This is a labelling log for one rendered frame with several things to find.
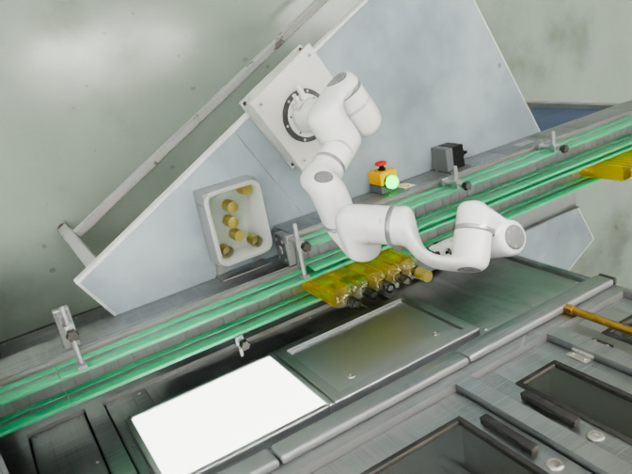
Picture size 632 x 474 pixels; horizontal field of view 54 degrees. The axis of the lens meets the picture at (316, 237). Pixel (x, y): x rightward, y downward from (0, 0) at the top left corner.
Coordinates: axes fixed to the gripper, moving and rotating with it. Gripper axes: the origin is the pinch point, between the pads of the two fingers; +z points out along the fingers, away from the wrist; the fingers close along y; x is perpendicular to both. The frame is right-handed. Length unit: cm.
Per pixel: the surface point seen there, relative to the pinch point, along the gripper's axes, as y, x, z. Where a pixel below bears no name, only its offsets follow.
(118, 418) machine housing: -76, -16, 53
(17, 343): -94, 11, 122
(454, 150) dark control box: 55, 23, 45
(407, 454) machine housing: -27.7, -37.8, -6.0
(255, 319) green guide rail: -33, -4, 46
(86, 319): -70, 10, 121
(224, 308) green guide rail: -41, 2, 42
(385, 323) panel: -0.5, -18.5, 33.3
